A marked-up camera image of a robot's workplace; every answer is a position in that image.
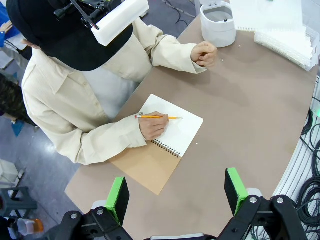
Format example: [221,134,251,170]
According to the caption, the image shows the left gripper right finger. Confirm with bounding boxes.
[217,167,308,240]

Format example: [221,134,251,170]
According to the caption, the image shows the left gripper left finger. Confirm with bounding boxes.
[42,176,136,240]

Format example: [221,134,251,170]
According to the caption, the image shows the yellow pencil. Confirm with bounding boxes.
[134,114,184,120]

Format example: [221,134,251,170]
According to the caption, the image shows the person's right forearm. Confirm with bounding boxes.
[74,121,148,166]

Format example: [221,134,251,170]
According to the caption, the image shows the person's right hand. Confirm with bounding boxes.
[138,111,170,142]

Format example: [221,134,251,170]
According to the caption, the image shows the person's left hand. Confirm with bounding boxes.
[190,40,219,68]

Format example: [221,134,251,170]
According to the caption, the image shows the spiral notebook kraft cover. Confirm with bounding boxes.
[109,93,205,197]

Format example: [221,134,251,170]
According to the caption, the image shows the orange translucent container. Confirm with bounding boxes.
[16,217,45,236]

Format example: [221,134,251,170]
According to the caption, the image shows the grey plastic stool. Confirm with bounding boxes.
[0,186,39,219]

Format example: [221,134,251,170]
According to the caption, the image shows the white storage box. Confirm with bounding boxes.
[0,158,26,187]

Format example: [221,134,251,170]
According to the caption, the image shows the person in beige shirt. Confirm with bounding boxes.
[21,17,208,166]

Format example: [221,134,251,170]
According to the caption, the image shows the blue floor marker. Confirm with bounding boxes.
[11,119,26,137]

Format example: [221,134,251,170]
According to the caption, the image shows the dark patterned garment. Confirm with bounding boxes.
[0,73,36,127]

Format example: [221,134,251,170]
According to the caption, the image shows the white plastic mesh basket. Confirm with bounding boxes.
[234,0,320,72]

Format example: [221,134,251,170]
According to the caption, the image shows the white desktop trash bin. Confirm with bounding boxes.
[199,0,237,49]

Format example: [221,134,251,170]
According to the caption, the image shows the white paper stack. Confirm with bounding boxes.
[231,0,310,36]

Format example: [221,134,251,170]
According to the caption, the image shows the white table edge rail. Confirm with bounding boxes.
[271,74,320,209]

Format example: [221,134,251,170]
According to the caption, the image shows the black cable coil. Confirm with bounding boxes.
[296,174,320,229]

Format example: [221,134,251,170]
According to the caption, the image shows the black loose cable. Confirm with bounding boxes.
[299,97,320,176]

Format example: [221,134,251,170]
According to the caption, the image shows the white head-mounted camera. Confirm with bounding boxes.
[53,0,151,48]

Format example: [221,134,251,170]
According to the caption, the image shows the black floor cable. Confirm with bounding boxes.
[162,0,196,26]

